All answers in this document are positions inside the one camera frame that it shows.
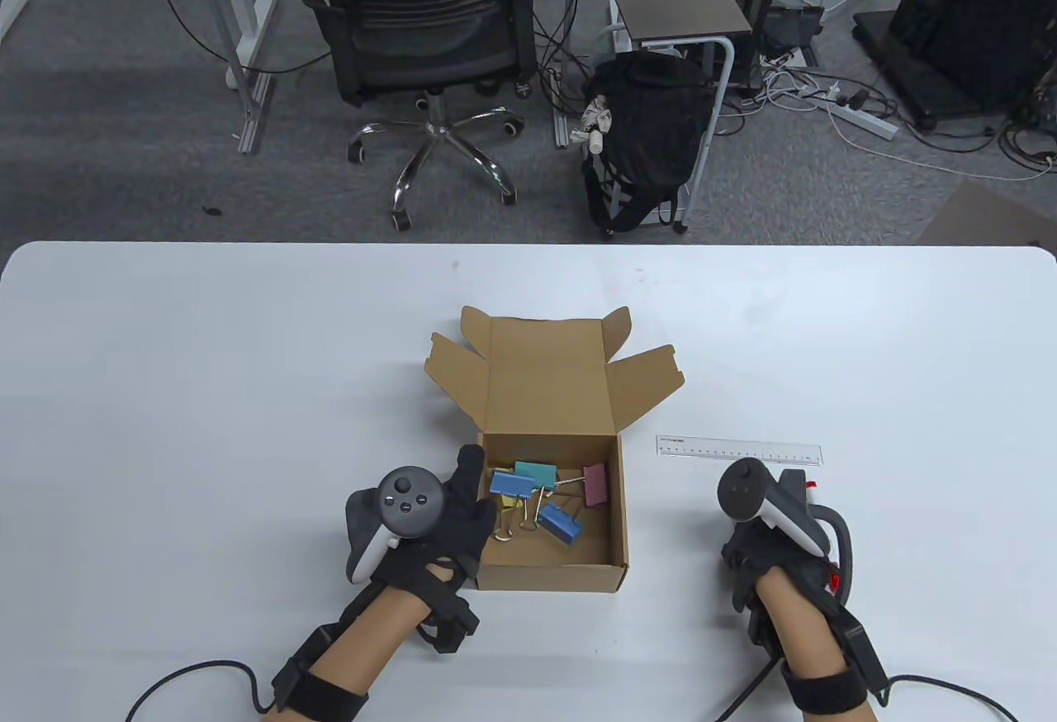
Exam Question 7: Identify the yellow binder clip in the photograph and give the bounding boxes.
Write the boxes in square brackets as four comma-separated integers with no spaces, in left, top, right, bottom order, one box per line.
[495,484,562,512]

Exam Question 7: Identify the white backpack charm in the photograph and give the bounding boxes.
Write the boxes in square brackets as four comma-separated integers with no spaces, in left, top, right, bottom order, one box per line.
[578,94,614,154]

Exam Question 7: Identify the grey right hand controller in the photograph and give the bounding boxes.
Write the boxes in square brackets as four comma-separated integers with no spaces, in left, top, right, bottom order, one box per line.
[716,459,854,595]

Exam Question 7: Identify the grey left hand controller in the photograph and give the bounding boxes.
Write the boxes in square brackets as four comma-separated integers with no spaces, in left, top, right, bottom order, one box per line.
[345,466,447,585]

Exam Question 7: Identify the black left glove cable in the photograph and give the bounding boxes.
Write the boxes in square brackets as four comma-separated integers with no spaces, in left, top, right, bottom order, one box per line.
[124,660,277,722]

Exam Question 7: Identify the black backpack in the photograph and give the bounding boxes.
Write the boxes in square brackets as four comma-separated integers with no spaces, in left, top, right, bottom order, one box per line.
[581,53,718,240]

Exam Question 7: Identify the white slim desk leg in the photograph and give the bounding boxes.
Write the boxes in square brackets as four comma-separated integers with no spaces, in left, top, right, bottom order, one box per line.
[552,0,581,149]

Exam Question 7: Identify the black glove cable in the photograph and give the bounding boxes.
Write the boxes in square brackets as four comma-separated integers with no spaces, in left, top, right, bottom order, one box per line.
[124,660,277,722]
[714,660,1021,722]

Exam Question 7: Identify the person's left hand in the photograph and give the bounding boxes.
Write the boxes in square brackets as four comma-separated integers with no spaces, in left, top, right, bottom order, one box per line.
[345,445,498,601]

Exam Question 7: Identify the grey hand controller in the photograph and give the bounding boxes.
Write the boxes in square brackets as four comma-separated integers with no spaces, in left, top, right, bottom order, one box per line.
[716,459,854,595]
[345,466,447,585]

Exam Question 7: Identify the white desk leg frame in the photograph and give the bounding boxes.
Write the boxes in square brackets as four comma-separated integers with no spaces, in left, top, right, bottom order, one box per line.
[173,0,278,154]

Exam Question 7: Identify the flat brown cardboard sheet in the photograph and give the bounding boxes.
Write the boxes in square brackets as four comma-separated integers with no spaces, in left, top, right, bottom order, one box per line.
[918,179,1057,248]

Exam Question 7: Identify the black monitor stand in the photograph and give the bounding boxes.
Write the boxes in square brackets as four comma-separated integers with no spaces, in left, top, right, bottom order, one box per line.
[853,0,1057,132]

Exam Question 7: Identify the black right glove cable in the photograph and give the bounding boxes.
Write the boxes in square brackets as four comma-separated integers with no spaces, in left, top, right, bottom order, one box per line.
[714,660,1021,722]

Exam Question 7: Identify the black left wrist strap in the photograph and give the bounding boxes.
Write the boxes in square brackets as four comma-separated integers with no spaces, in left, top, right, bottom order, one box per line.
[273,557,480,722]

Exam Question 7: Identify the brown cardboard mailer box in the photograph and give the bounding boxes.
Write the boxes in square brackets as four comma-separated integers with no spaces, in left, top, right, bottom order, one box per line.
[424,306,686,593]

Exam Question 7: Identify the black right wrist strap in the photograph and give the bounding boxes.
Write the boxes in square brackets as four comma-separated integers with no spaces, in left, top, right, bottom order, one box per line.
[780,590,891,715]

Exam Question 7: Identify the white power strip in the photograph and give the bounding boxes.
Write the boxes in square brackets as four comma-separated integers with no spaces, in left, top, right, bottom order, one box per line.
[828,98,899,142]

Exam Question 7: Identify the tangle of floor cables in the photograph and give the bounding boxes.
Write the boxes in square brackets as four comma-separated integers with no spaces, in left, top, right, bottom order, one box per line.
[727,45,1057,182]

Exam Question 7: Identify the clear plastic ruler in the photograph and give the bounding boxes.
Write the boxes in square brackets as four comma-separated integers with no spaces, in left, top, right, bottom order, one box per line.
[656,435,823,467]

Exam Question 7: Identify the red whiteboard marker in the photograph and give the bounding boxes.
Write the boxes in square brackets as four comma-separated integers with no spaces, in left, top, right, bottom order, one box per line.
[805,481,840,591]

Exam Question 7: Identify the black mesh office chair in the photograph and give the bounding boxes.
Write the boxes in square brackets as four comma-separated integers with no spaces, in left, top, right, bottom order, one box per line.
[292,0,546,231]

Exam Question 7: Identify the black wrist strap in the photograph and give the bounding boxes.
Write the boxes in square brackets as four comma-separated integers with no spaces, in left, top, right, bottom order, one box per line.
[273,557,480,722]
[780,590,891,715]

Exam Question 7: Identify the person's right forearm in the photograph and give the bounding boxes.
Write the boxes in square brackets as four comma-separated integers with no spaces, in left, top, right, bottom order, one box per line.
[756,565,876,722]

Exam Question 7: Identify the person's right hand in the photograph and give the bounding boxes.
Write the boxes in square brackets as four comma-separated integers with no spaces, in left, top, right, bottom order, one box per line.
[721,470,837,617]

